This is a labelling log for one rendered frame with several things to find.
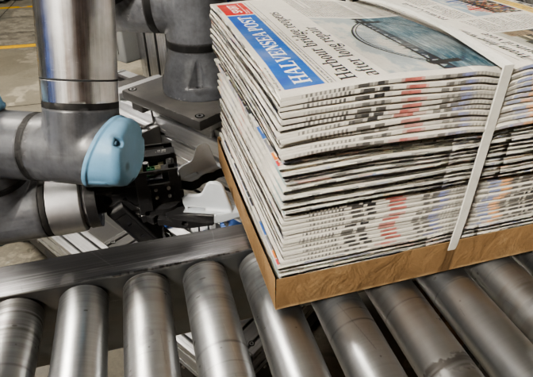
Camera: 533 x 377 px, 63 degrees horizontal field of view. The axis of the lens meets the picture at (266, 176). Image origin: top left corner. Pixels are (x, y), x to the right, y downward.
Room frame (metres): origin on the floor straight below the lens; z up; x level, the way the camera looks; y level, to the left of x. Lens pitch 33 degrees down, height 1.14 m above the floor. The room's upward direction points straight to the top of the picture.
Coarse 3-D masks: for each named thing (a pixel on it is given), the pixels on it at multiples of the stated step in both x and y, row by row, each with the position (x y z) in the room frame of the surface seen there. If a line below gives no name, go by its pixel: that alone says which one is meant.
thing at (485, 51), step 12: (372, 0) 0.54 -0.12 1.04; (384, 0) 0.52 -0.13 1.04; (408, 12) 0.47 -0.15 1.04; (420, 12) 0.46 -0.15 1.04; (432, 24) 0.42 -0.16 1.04; (444, 24) 0.42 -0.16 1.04; (456, 36) 0.39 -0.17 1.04; (468, 36) 0.39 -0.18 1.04; (480, 48) 0.36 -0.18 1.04; (492, 60) 0.34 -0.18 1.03; (504, 60) 0.34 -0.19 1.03
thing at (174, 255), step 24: (168, 240) 0.39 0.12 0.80; (192, 240) 0.39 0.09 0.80; (216, 240) 0.39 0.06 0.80; (240, 240) 0.39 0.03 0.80; (24, 264) 0.35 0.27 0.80; (48, 264) 0.35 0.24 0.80; (72, 264) 0.35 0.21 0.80; (96, 264) 0.35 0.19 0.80; (120, 264) 0.35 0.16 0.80; (144, 264) 0.35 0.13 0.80; (168, 264) 0.35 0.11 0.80; (192, 264) 0.36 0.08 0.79; (0, 288) 0.32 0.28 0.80; (24, 288) 0.32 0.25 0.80; (48, 288) 0.32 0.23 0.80; (120, 288) 0.33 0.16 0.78; (240, 288) 0.37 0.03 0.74; (48, 312) 0.31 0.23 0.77; (120, 312) 0.33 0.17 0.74; (240, 312) 0.37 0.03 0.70; (48, 336) 0.31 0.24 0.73; (120, 336) 0.33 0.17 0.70; (48, 360) 0.31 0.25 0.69
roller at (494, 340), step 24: (432, 288) 0.33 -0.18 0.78; (456, 288) 0.32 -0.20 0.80; (480, 288) 0.32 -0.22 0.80; (456, 312) 0.30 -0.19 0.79; (480, 312) 0.29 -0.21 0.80; (480, 336) 0.27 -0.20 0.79; (504, 336) 0.26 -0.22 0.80; (480, 360) 0.25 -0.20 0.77; (504, 360) 0.24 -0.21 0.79; (528, 360) 0.23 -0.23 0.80
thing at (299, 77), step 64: (256, 0) 0.56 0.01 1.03; (320, 0) 0.58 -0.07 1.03; (256, 64) 0.34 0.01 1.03; (320, 64) 0.34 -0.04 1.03; (384, 64) 0.33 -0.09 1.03; (448, 64) 0.34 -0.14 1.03; (256, 128) 0.35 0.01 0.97; (320, 128) 0.29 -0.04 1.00; (384, 128) 0.30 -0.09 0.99; (448, 128) 0.32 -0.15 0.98; (256, 192) 0.37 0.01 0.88; (320, 192) 0.29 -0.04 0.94; (384, 192) 0.31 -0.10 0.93; (320, 256) 0.30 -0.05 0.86
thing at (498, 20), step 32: (416, 0) 0.58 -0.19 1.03; (448, 0) 0.57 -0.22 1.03; (480, 0) 0.56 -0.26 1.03; (512, 0) 0.57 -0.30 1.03; (480, 32) 0.43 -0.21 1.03; (512, 32) 0.43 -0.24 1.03; (512, 160) 0.34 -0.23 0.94; (512, 192) 0.35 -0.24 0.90; (480, 224) 0.35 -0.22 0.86; (512, 224) 0.36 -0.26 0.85
